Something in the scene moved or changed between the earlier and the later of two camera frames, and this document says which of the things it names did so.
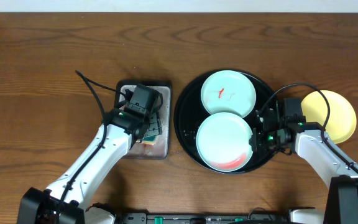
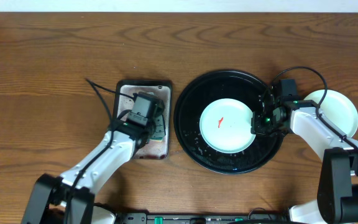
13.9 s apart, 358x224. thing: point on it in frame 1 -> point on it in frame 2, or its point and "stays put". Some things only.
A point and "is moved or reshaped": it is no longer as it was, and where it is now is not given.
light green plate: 223,142 -> 338,108
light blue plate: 228,91 -> 225,126
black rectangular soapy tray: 160,149 stays put
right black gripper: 257,144 -> 257,129
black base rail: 144,218 stays put
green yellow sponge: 149,139 is moved or reshaped
